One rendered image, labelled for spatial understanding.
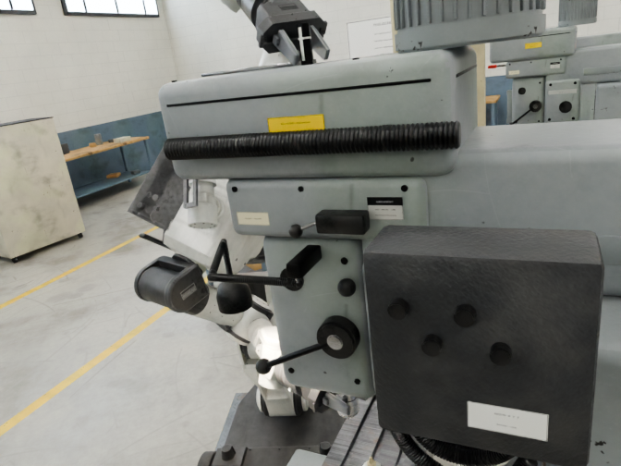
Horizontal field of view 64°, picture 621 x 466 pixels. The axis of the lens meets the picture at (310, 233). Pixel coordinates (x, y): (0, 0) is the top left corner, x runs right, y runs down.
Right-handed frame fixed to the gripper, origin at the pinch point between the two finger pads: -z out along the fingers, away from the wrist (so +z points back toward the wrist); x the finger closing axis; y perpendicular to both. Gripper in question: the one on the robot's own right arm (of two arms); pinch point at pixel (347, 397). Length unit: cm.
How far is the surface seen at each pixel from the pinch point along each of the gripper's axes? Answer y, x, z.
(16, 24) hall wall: -166, 219, 891
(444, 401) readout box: -34, -25, -39
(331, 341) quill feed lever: -22.4, -10.8, -8.8
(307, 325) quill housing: -22.6, -9.8, -2.1
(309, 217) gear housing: -43.5, -10.2, -6.4
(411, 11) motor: -71, 0, -20
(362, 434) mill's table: 27.0, 15.4, 11.3
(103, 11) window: -188, 398, 953
